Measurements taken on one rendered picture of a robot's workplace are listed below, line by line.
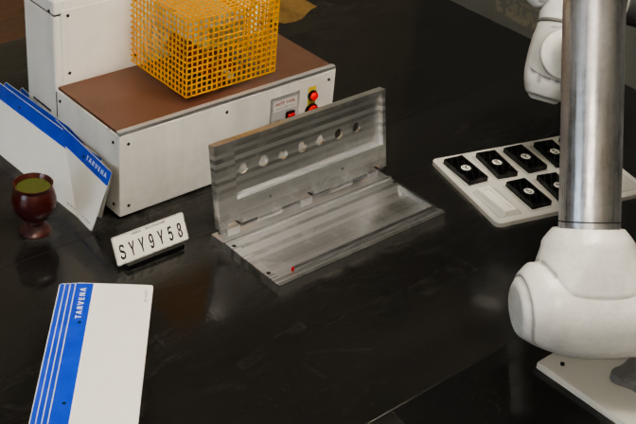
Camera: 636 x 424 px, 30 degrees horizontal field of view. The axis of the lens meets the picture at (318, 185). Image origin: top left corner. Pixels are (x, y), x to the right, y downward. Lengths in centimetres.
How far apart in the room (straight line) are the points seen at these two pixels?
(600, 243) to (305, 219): 69
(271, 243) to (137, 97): 40
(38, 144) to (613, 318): 122
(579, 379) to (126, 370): 77
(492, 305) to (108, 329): 73
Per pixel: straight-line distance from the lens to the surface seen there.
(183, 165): 240
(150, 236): 226
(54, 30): 239
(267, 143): 230
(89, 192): 236
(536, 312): 191
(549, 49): 247
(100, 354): 190
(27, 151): 253
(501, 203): 251
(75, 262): 226
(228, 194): 226
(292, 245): 229
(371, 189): 248
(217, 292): 219
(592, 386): 209
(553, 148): 275
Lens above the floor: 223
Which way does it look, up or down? 32 degrees down
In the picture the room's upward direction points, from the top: 5 degrees clockwise
